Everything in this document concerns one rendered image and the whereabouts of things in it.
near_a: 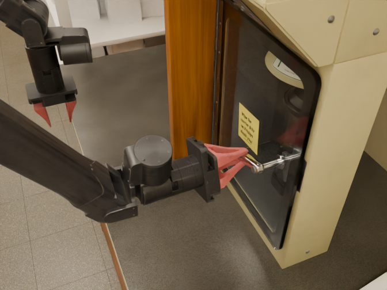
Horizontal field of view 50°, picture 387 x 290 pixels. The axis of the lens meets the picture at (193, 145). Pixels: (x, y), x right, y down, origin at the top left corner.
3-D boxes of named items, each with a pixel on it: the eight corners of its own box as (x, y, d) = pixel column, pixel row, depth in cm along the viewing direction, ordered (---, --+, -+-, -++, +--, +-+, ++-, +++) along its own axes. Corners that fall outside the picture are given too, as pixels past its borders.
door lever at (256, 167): (257, 151, 77) (256, 138, 76) (285, 171, 69) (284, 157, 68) (231, 159, 76) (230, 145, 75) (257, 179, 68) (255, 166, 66)
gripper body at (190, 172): (211, 147, 66) (168, 160, 64) (217, 200, 70) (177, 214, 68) (194, 134, 72) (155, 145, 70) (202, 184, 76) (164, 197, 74)
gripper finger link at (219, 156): (255, 144, 70) (205, 160, 67) (258, 181, 72) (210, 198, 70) (236, 132, 75) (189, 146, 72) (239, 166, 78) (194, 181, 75)
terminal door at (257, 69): (215, 156, 102) (223, -5, 76) (281, 253, 81) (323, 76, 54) (212, 156, 102) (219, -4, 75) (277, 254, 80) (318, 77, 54)
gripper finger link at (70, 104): (82, 126, 95) (75, 92, 89) (50, 134, 93) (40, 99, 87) (76, 110, 100) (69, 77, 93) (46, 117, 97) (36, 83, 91)
